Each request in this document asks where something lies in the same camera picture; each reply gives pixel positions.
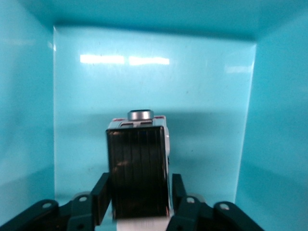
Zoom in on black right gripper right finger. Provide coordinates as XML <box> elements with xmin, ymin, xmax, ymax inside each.
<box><xmin>168</xmin><ymin>173</ymin><xmax>265</xmax><ymax>231</ymax></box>

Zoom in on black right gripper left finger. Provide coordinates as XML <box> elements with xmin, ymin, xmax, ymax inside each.
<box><xmin>0</xmin><ymin>172</ymin><xmax>112</xmax><ymax>231</ymax></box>

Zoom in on white jeep toy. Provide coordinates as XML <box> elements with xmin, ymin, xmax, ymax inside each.
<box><xmin>105</xmin><ymin>108</ymin><xmax>176</xmax><ymax>231</ymax></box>

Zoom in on turquoise plastic bin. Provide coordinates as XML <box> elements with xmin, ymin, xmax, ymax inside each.
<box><xmin>0</xmin><ymin>0</ymin><xmax>308</xmax><ymax>231</ymax></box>

